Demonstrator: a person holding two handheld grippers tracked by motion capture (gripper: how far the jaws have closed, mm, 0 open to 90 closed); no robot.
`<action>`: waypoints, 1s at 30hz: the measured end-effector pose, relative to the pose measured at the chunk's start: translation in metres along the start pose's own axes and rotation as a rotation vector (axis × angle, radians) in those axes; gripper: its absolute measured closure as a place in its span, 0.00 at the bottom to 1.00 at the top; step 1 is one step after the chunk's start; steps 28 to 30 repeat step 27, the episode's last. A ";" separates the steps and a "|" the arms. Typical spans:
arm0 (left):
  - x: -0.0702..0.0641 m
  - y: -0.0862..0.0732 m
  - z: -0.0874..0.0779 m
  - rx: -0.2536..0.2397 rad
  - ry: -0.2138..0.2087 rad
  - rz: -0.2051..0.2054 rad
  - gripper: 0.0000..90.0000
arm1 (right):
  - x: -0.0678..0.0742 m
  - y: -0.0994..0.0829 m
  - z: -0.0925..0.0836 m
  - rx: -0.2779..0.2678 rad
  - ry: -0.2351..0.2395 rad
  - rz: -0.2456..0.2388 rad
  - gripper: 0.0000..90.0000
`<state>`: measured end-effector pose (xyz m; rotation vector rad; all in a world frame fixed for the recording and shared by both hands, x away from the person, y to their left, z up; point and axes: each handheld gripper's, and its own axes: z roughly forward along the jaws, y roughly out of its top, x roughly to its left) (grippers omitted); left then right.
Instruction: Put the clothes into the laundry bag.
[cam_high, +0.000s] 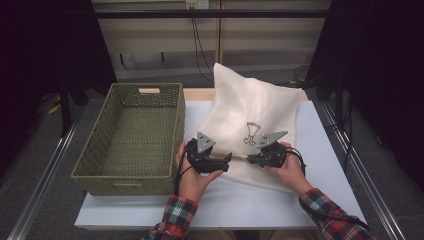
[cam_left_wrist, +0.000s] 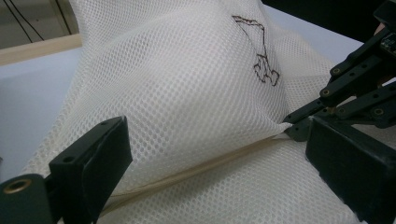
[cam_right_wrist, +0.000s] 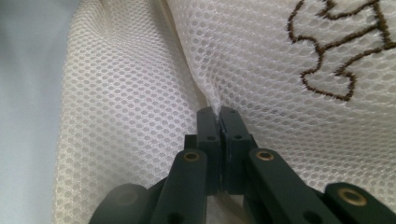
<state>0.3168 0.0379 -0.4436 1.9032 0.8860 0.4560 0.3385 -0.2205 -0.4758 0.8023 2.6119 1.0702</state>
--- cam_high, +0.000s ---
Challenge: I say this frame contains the green woven basket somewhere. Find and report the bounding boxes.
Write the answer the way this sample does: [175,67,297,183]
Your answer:
[70,82,186,197]

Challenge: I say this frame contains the black wall cable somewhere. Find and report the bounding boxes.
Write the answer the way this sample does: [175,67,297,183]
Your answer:
[189,6,312,87]

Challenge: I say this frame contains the beige vertical wall post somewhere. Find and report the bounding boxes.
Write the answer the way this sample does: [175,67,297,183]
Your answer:
[215,0,225,68]

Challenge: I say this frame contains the black floor cables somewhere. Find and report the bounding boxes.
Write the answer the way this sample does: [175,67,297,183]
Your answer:
[326,98,355,164]

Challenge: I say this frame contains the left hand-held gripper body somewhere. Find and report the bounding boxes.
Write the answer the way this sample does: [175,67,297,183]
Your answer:
[186,131,231,175]

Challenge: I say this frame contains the white wall socket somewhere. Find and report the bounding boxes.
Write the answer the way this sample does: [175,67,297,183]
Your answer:
[185,0,210,10]

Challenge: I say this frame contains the cream pillowcase with line drawing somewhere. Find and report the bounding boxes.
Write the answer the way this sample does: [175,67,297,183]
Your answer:
[195,62,305,195]

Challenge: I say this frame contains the person's left hand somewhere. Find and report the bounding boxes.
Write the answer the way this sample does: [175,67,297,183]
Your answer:
[175,142,223,204]

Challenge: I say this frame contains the left hand-held gripper black cable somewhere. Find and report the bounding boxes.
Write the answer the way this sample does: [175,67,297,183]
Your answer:
[173,139,195,197]

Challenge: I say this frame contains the black metal stand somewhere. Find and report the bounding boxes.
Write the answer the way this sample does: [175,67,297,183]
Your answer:
[334,69,346,128]
[57,75,73,138]

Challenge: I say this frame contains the dark curtain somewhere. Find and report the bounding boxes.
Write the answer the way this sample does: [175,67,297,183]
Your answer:
[0,0,116,176]
[305,0,424,192]

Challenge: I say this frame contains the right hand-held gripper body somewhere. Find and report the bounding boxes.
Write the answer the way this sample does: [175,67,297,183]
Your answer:
[256,130,289,169]

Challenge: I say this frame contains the person's right hand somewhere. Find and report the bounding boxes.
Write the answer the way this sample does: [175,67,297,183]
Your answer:
[266,142,315,199]

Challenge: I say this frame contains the hand-held gripper black cable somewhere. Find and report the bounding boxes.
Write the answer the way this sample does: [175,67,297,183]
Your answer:
[173,139,195,197]
[284,145,372,232]

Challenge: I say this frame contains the right hand-held gripper black cable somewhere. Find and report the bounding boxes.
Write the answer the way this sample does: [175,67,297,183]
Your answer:
[284,145,372,232]

